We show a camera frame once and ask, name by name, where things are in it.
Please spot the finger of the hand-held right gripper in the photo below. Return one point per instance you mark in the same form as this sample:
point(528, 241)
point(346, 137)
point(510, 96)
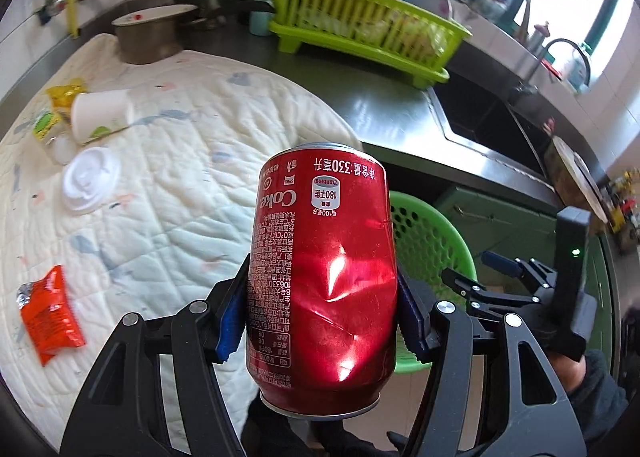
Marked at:
point(500, 262)
point(460, 282)

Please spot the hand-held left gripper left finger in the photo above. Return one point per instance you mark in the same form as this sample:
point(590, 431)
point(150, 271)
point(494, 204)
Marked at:
point(231, 317)

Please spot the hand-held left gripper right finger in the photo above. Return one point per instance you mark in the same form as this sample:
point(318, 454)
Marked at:
point(411, 317)

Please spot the green plastic basket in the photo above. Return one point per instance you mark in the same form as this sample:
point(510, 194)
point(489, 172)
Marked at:
point(430, 237)

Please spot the dented red soda can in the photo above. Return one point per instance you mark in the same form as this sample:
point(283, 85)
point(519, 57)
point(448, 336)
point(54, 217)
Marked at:
point(320, 277)

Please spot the orange snack packet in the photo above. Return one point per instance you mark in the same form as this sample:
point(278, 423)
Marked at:
point(47, 317)

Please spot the white plastic lid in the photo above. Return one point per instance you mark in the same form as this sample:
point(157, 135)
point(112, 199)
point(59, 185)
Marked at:
point(92, 179)

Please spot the small clear plastic cup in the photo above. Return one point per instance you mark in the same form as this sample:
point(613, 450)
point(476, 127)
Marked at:
point(61, 147)

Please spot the white paper cup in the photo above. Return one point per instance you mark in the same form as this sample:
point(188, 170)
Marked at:
point(100, 114)

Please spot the green label wrapper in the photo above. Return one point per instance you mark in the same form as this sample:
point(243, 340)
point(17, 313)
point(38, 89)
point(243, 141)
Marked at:
point(44, 124)

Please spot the yellow packet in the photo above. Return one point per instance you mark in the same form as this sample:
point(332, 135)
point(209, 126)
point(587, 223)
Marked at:
point(65, 92)

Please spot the person's right forearm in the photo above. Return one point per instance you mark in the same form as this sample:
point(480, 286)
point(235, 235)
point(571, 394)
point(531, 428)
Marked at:
point(600, 397)

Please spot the person's right hand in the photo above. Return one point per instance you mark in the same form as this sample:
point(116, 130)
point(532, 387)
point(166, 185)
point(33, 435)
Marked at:
point(567, 372)

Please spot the round wooden board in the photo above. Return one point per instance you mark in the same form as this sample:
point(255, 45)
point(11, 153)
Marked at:
point(580, 177)

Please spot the steel sink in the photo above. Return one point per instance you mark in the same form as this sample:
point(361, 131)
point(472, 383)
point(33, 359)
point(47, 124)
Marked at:
point(480, 112)

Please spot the white quilted mat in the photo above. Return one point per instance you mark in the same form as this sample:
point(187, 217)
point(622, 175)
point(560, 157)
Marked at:
point(165, 177)

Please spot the metal faucet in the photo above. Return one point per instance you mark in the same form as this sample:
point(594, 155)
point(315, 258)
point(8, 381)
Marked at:
point(555, 49)

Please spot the metal bottle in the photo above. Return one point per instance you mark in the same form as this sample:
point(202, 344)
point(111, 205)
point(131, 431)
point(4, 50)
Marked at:
point(540, 39)

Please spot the green plastic dish rack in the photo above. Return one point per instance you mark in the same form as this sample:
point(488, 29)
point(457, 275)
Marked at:
point(360, 22)

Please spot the metal saucepan with white lid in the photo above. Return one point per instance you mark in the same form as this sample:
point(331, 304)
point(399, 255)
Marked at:
point(147, 34)

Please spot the light blue cup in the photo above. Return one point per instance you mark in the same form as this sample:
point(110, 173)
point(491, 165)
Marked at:
point(260, 17)

